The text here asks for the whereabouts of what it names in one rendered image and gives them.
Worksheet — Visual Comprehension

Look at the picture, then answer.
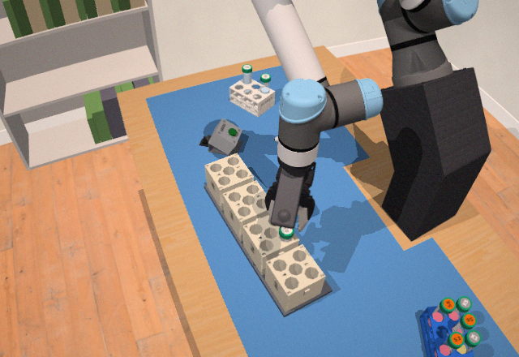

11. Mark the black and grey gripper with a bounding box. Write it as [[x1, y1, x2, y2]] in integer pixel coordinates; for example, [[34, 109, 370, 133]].
[[265, 156, 316, 232]]

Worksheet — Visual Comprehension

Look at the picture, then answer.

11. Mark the blue bench mat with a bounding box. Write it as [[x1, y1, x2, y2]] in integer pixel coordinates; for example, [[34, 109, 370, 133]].
[[145, 66, 519, 357]]

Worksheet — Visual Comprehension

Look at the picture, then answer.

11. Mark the green tube cap with grey dot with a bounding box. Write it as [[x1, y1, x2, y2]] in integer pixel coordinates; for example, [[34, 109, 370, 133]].
[[457, 330, 482, 354]]

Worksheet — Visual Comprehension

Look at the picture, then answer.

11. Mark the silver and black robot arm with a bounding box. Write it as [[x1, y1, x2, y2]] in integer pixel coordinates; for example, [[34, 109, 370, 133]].
[[251, 0, 478, 229]]

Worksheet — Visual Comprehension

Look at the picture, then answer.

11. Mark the blue tube rack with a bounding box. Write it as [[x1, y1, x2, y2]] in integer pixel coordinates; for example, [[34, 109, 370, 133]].
[[419, 306, 474, 357]]

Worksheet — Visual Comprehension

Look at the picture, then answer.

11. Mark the grey sloped desk with green button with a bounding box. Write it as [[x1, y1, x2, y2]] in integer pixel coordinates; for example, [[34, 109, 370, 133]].
[[199, 118, 242, 156]]

